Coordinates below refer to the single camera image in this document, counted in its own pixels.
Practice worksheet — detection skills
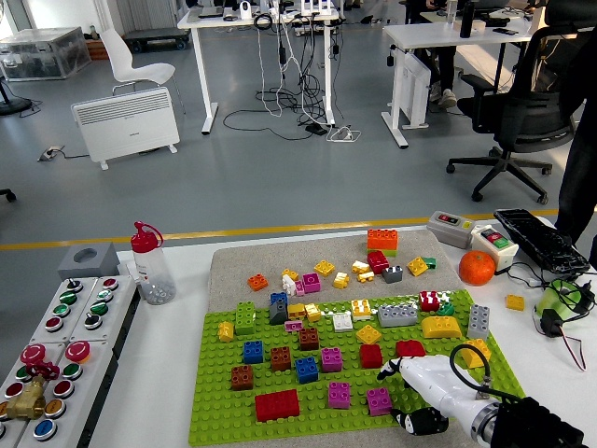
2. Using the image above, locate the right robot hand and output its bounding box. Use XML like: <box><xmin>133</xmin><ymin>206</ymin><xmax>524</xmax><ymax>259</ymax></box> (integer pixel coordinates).
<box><xmin>376</xmin><ymin>354</ymin><xmax>486</xmax><ymax>437</ymax></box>

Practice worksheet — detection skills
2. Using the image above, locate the magenta square brick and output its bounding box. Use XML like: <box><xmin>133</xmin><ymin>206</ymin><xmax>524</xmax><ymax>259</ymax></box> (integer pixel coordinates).
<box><xmin>366</xmin><ymin>386</ymin><xmax>394</xmax><ymax>416</ymax></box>
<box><xmin>320</xmin><ymin>345</ymin><xmax>345</xmax><ymax>373</ymax></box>
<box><xmin>326</xmin><ymin>380</ymin><xmax>353</xmax><ymax>410</ymax></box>

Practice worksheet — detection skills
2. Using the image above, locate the green studded baseplate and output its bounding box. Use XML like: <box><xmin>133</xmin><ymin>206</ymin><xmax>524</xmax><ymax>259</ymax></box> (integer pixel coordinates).
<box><xmin>187</xmin><ymin>287</ymin><xmax>527</xmax><ymax>447</ymax></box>

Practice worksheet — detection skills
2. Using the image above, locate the red sloped brick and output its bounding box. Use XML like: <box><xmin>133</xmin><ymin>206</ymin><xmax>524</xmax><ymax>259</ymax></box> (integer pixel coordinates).
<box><xmin>396</xmin><ymin>339</ymin><xmax>427</xmax><ymax>359</ymax></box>

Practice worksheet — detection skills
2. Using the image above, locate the large yellow square brick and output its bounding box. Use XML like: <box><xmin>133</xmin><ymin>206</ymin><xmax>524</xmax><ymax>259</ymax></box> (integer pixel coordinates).
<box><xmin>460</xmin><ymin>339</ymin><xmax>492</xmax><ymax>370</ymax></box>

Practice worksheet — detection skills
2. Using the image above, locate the yellow curved brick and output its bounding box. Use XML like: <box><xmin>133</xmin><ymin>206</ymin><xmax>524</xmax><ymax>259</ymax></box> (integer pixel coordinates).
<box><xmin>420</xmin><ymin>314</ymin><xmax>464</xmax><ymax>339</ymax></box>

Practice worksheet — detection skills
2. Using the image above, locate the red square brick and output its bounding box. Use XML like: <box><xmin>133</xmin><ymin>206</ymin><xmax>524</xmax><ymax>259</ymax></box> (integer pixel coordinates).
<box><xmin>358</xmin><ymin>343</ymin><xmax>385</xmax><ymax>371</ymax></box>

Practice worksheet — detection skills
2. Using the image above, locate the tall grey brick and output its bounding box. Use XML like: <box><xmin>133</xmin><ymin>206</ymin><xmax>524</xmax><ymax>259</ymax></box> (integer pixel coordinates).
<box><xmin>466</xmin><ymin>302</ymin><xmax>492</xmax><ymax>341</ymax></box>

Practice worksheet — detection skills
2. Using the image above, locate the long grey brick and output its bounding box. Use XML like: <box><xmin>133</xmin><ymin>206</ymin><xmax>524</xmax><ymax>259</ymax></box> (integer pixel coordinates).
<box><xmin>376</xmin><ymin>302</ymin><xmax>419</xmax><ymax>329</ymax></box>

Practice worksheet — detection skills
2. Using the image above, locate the red white striped brick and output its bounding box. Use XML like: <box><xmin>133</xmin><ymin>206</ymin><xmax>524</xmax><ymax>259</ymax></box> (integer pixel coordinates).
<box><xmin>418</xmin><ymin>288</ymin><xmax>442</xmax><ymax>313</ymax></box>

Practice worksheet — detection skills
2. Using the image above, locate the yellow flat plate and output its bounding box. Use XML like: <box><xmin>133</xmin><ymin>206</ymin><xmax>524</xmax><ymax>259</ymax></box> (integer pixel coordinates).
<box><xmin>354</xmin><ymin>322</ymin><xmax>384</xmax><ymax>345</ymax></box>

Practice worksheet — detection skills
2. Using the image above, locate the orange fruit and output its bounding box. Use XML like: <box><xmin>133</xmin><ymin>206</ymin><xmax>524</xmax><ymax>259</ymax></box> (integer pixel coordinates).
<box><xmin>458</xmin><ymin>250</ymin><xmax>497</xmax><ymax>287</ymax></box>

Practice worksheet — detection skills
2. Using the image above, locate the brown brick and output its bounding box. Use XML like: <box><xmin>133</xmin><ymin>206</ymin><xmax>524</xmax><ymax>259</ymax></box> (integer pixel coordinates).
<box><xmin>230</xmin><ymin>363</ymin><xmax>257</xmax><ymax>392</ymax></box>
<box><xmin>298</xmin><ymin>326</ymin><xmax>322</xmax><ymax>352</ymax></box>
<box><xmin>270</xmin><ymin>344</ymin><xmax>294</xmax><ymax>372</ymax></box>

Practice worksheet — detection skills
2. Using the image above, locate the black power adapter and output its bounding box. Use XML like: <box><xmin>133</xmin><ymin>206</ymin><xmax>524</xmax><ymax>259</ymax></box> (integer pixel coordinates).
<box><xmin>540</xmin><ymin>308</ymin><xmax>566</xmax><ymax>338</ymax></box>

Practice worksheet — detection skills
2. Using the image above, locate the large orange brick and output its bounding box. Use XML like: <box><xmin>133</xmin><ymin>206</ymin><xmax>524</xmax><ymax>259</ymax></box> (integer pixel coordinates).
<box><xmin>366</xmin><ymin>228</ymin><xmax>400</xmax><ymax>252</ymax></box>

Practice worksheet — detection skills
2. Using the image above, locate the long red brick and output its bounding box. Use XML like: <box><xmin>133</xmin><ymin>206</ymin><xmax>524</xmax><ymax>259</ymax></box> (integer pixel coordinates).
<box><xmin>255</xmin><ymin>387</ymin><xmax>302</xmax><ymax>423</ymax></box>

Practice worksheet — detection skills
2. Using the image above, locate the dark grey slope brick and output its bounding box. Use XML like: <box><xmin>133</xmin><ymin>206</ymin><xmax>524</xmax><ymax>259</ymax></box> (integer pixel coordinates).
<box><xmin>269</xmin><ymin>299</ymin><xmax>291</xmax><ymax>327</ymax></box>

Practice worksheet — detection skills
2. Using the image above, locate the black keyboard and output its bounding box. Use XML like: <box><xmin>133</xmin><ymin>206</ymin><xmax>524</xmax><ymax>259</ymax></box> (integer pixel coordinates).
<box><xmin>493</xmin><ymin>208</ymin><xmax>592</xmax><ymax>275</ymax></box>

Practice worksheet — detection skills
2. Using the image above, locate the black plug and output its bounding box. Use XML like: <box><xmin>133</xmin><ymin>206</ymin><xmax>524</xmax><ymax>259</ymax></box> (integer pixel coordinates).
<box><xmin>572</xmin><ymin>277</ymin><xmax>597</xmax><ymax>312</ymax></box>

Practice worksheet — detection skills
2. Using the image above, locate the tall lime green brick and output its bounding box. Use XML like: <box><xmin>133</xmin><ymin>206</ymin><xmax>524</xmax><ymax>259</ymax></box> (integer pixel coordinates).
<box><xmin>233</xmin><ymin>301</ymin><xmax>258</xmax><ymax>337</ymax></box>

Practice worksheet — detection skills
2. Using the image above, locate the grey-brown mat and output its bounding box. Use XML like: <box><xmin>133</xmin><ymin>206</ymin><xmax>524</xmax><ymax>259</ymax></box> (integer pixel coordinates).
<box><xmin>206</xmin><ymin>229</ymin><xmax>547</xmax><ymax>448</ymax></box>

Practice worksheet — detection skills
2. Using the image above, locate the person in dark trousers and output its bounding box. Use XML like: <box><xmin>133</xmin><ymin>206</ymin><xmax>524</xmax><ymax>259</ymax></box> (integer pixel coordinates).
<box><xmin>553</xmin><ymin>27</ymin><xmax>597</xmax><ymax>256</ymax></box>

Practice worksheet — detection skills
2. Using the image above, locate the black office chair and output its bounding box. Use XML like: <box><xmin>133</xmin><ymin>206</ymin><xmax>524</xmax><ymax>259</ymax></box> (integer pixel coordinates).
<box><xmin>445</xmin><ymin>0</ymin><xmax>597</xmax><ymax>205</ymax></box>

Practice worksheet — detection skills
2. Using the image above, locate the white panel under desk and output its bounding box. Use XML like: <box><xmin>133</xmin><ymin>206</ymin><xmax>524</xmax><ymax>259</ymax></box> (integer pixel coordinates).
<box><xmin>401</xmin><ymin>49</ymin><xmax>432</xmax><ymax>131</ymax></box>

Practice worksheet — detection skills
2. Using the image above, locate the clear bottle red cap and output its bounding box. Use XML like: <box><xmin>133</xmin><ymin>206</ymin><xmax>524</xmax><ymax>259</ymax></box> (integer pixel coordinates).
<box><xmin>129</xmin><ymin>220</ymin><xmax>177</xmax><ymax>306</ymax></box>

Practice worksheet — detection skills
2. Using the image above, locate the seated person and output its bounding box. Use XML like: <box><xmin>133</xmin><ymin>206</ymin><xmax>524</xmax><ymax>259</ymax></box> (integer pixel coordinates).
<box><xmin>401</xmin><ymin>0</ymin><xmax>467</xmax><ymax>110</ymax></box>

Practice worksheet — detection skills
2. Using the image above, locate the white four-button control box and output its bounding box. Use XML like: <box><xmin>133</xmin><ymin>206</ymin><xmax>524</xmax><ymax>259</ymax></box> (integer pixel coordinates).
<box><xmin>68</xmin><ymin>274</ymin><xmax>140</xmax><ymax>345</ymax></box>
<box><xmin>29</xmin><ymin>277</ymin><xmax>100</xmax><ymax>345</ymax></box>

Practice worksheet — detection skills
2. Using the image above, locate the white emergency-stop button box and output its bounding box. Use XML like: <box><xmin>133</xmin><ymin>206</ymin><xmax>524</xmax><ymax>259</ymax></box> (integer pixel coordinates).
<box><xmin>17</xmin><ymin>340</ymin><xmax>123</xmax><ymax>448</ymax></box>
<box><xmin>0</xmin><ymin>343</ymin><xmax>67</xmax><ymax>448</ymax></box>

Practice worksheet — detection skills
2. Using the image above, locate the grey block round hole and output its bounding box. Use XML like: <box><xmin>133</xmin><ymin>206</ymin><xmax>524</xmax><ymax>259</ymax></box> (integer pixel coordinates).
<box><xmin>56</xmin><ymin>242</ymin><xmax>121</xmax><ymax>283</ymax></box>

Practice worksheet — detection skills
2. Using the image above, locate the black bottle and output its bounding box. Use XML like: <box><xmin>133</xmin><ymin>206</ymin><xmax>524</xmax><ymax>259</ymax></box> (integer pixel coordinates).
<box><xmin>459</xmin><ymin>1</ymin><xmax>476</xmax><ymax>39</ymax></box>

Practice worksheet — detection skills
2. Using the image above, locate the white panel heater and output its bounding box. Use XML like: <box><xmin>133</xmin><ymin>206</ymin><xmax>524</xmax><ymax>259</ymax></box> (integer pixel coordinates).
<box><xmin>70</xmin><ymin>86</ymin><xmax>182</xmax><ymax>172</ymax></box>

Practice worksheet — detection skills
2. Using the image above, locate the white plastic chair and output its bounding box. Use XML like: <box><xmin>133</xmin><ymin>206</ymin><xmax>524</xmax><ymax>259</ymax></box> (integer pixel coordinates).
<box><xmin>99</xmin><ymin>27</ymin><xmax>187</xmax><ymax>116</ymax></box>

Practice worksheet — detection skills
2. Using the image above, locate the black wheeled dolly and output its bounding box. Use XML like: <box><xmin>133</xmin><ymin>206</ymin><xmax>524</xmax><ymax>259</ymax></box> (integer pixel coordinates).
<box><xmin>122</xmin><ymin>27</ymin><xmax>191</xmax><ymax>53</ymax></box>

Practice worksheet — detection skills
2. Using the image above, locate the grey floor socket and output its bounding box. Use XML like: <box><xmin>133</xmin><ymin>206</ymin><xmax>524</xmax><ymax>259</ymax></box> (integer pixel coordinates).
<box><xmin>36</xmin><ymin>145</ymin><xmax>66</xmax><ymax>163</ymax></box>

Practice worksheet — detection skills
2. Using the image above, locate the wooden crate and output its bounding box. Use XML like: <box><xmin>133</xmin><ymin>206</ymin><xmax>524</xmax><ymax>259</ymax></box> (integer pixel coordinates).
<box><xmin>85</xmin><ymin>38</ymin><xmax>111</xmax><ymax>62</ymax></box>

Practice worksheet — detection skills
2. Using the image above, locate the black stand base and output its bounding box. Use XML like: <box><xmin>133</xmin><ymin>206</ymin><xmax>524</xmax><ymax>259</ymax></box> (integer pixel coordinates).
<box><xmin>0</xmin><ymin>77</ymin><xmax>33</xmax><ymax>118</ymax></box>

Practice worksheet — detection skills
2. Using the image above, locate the clear storage crate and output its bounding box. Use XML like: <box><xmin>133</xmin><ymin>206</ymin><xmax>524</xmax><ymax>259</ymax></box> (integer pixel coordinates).
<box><xmin>0</xmin><ymin>26</ymin><xmax>93</xmax><ymax>83</ymax></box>

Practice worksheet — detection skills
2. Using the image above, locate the white red-green switch box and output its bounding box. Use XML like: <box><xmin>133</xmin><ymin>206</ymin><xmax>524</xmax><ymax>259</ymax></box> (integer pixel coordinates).
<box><xmin>470</xmin><ymin>225</ymin><xmax>520</xmax><ymax>275</ymax></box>

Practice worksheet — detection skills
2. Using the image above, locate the grey switch box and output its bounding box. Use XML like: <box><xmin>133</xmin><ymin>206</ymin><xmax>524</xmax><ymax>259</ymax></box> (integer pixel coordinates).
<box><xmin>426</xmin><ymin>210</ymin><xmax>476</xmax><ymax>249</ymax></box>

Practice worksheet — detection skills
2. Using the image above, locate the red black white wire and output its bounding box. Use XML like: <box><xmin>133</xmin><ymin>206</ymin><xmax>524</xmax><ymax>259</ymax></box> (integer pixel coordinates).
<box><xmin>562</xmin><ymin>331</ymin><xmax>588</xmax><ymax>373</ymax></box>

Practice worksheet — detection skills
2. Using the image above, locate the white desk with cables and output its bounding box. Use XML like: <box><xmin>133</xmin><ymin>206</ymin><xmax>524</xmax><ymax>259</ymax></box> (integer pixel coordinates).
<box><xmin>176</xmin><ymin>3</ymin><xmax>346</xmax><ymax>136</ymax></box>

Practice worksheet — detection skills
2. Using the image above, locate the brass valve red handle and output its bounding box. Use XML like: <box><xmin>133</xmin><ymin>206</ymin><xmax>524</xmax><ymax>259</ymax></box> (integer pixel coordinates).
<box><xmin>5</xmin><ymin>361</ymin><xmax>61</xmax><ymax>421</ymax></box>

